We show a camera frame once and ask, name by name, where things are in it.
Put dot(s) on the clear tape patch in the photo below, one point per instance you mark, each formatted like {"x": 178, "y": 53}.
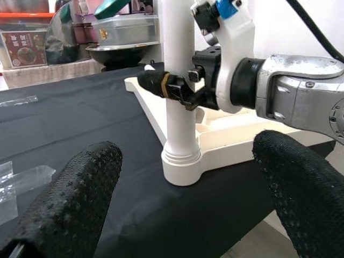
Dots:
{"x": 16, "y": 182}

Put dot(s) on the white plastic table leg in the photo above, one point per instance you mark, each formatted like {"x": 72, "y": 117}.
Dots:
{"x": 149, "y": 67}
{"x": 178, "y": 48}

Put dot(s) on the patterned green bag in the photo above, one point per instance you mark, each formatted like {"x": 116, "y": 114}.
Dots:
{"x": 60, "y": 40}

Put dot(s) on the clear box with orange lid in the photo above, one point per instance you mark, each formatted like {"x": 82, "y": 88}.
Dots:
{"x": 24, "y": 45}

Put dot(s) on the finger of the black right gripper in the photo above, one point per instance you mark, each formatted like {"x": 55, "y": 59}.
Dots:
{"x": 151, "y": 82}

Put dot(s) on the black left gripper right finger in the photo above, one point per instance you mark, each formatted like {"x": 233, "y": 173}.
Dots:
{"x": 309, "y": 201}

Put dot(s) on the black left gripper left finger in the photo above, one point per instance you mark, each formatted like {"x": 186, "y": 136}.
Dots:
{"x": 67, "y": 209}

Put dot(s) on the black tablecloth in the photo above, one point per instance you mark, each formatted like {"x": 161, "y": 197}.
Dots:
{"x": 80, "y": 121}

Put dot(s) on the black wok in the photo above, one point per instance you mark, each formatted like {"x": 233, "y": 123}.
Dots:
{"x": 118, "y": 55}

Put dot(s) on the white plastic children table top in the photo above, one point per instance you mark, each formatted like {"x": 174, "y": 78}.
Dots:
{"x": 228, "y": 150}

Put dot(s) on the teal plastic bowl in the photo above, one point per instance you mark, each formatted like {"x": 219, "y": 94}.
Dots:
{"x": 113, "y": 9}

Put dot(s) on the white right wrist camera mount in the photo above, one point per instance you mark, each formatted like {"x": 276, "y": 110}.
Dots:
{"x": 236, "y": 40}

